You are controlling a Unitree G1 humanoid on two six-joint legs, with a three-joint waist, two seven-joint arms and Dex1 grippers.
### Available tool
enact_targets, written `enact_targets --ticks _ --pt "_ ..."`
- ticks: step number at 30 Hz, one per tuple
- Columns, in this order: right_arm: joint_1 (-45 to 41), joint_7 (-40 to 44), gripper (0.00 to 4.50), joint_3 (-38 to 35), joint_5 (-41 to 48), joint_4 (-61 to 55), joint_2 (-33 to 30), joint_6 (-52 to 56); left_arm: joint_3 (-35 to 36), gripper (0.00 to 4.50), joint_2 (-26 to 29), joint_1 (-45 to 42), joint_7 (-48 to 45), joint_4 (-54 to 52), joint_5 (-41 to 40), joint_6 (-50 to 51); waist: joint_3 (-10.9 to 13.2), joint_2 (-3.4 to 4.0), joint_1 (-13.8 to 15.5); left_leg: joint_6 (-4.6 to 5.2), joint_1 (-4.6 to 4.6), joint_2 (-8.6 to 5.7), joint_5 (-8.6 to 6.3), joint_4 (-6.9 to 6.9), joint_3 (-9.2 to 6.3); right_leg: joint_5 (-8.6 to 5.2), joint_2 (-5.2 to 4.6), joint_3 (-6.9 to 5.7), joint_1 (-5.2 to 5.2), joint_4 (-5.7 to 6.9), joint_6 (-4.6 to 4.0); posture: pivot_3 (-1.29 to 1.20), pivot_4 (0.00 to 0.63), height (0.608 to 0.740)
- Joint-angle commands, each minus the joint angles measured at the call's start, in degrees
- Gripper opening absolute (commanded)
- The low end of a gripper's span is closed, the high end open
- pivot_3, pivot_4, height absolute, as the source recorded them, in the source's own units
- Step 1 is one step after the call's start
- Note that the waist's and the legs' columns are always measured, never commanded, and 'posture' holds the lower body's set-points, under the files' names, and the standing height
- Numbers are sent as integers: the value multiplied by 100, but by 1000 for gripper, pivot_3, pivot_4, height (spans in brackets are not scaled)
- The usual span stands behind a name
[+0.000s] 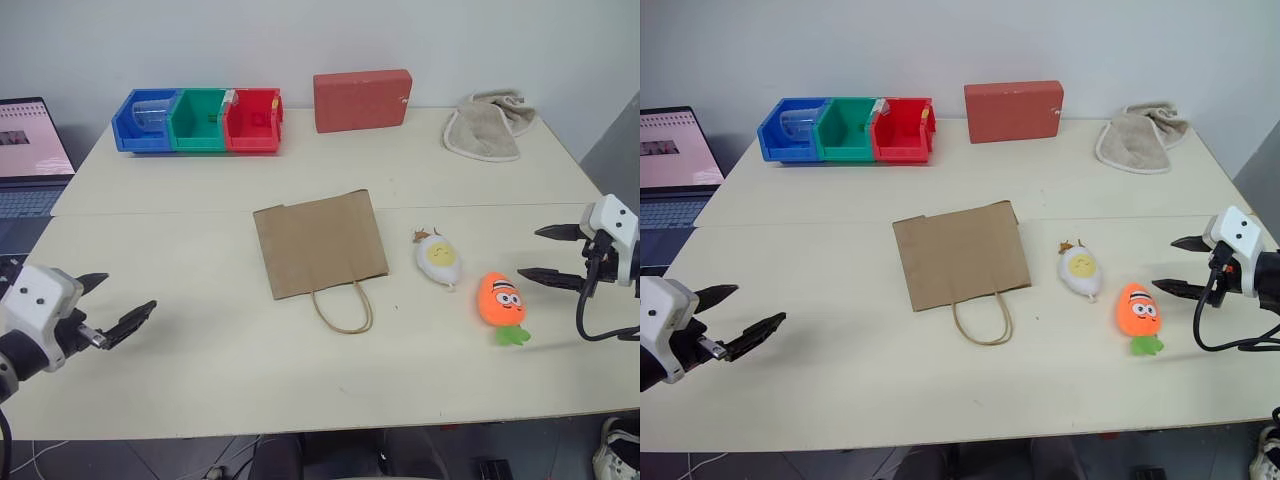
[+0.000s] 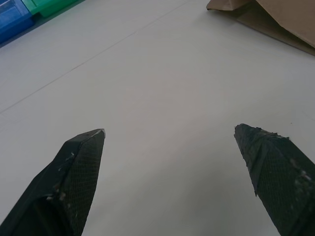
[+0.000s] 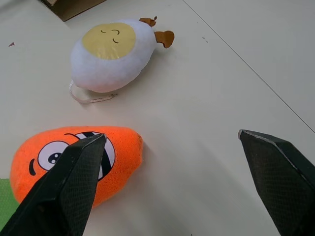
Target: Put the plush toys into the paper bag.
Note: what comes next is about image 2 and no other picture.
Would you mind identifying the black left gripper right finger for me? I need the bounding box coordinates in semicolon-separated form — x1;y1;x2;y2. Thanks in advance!
234;123;315;236

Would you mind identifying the green plastic storage bin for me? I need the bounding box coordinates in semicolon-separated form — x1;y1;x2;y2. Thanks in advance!
21;0;83;18

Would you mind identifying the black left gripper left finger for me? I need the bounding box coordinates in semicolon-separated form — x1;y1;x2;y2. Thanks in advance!
0;128;106;236

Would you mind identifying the blue plastic storage bin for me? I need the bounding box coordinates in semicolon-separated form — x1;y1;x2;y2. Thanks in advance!
0;0;35;45

